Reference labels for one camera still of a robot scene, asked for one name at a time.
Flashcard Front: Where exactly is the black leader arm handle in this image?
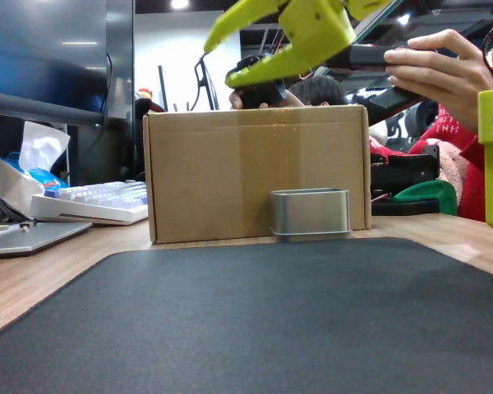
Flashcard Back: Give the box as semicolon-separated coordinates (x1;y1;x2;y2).
326;44;436;114

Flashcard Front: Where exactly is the red knit sleeve forearm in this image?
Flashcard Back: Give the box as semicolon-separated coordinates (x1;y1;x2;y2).
410;102;488;222

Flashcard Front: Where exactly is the black leader arm base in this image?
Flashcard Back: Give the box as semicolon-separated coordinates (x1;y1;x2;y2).
369;143;441;217

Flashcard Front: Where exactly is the square metal tin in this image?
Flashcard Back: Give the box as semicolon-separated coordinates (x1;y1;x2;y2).
270;187;351;234

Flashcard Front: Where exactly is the person's bare hand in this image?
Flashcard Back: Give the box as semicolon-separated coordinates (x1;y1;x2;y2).
384;28;493;133

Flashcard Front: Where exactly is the dark-haired person's head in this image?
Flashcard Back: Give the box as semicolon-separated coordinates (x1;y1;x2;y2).
289;76;347;108

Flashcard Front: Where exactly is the brown cardboard box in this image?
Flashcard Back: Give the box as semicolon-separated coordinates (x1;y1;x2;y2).
142;104;373;245

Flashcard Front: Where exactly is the black computer monitor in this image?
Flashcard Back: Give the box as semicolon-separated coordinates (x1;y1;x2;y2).
0;0;136;128

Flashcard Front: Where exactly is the green clamp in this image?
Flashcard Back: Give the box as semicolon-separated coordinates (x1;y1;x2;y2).
389;179;459;217

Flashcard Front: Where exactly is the white mechanical keyboard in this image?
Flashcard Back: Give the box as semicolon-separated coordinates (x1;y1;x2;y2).
29;179;150;227

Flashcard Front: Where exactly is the black rectangular mat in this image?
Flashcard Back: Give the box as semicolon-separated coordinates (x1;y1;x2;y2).
0;236;493;394

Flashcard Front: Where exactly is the blue white tissue pack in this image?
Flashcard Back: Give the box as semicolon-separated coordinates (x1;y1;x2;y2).
0;121;71;215

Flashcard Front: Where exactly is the silver monitor stand base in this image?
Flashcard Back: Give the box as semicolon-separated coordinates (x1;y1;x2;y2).
0;220;94;260

